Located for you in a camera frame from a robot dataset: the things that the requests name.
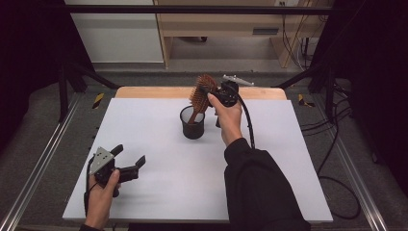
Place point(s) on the person's left hand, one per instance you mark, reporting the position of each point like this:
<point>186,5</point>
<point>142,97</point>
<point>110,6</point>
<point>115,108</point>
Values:
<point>99,202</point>

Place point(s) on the black horizontal frame bar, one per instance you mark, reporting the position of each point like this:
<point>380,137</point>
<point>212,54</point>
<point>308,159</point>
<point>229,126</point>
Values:
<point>192,9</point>

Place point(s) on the yellow black tape marker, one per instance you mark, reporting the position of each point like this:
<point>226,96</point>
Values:
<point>98,100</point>
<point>304,101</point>

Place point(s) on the grey desk label plate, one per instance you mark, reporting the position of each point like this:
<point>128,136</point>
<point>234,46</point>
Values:
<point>265,31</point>

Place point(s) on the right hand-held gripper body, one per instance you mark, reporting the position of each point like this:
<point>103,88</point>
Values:
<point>229,93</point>

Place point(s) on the wooden paddle hairbrush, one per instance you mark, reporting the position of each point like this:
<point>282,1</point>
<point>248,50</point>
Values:
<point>202,93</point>

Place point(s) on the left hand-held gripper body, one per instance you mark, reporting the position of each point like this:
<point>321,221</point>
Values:
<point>101,162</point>

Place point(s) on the black metal frame strut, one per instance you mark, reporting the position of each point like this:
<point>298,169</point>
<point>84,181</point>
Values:
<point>316,77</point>
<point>80,77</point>

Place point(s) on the white partition panel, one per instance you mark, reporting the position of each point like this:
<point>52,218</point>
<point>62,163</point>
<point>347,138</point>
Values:
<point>118,38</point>

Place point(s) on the person's right hand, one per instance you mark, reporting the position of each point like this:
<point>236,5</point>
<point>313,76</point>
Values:
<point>231,122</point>

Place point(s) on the black mesh pen holder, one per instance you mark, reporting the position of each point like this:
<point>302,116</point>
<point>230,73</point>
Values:
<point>192,128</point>

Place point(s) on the light wooden office desk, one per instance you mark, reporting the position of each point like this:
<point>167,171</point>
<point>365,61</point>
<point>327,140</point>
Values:
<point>221,24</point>

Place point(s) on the white power strip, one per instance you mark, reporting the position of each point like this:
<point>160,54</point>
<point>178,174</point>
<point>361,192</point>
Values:
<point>287,3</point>

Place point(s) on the aluminium floor rail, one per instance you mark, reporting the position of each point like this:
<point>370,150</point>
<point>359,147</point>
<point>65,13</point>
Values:
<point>38,160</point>
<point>352,166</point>

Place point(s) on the black curtain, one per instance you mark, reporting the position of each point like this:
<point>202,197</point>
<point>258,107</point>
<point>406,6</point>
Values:
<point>29,64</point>
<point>372,80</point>

